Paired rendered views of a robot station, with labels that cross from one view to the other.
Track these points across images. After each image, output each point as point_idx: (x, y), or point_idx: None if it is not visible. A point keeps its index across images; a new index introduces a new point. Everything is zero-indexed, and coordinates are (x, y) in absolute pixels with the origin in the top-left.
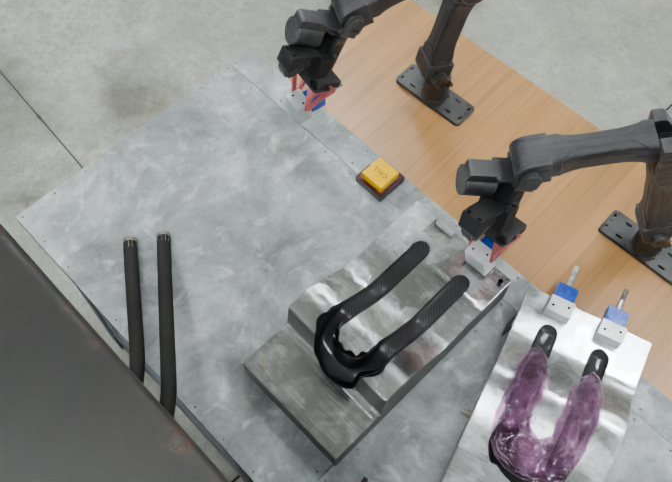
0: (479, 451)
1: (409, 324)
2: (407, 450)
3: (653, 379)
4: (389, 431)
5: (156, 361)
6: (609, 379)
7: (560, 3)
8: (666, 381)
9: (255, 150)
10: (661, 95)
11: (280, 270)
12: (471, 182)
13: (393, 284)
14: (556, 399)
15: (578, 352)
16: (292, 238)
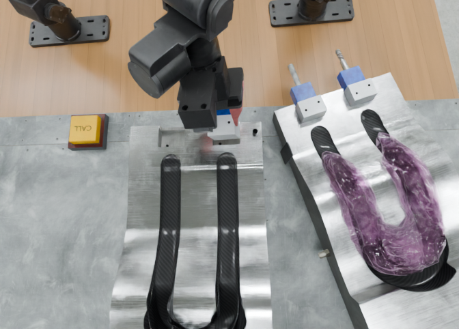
0: (369, 282)
1: (221, 235)
2: (307, 321)
3: (404, 95)
4: (281, 321)
5: None
6: (391, 126)
7: None
8: (412, 89)
9: None
10: None
11: (81, 279)
12: (157, 74)
13: (177, 213)
14: (383, 183)
15: (352, 127)
16: (66, 244)
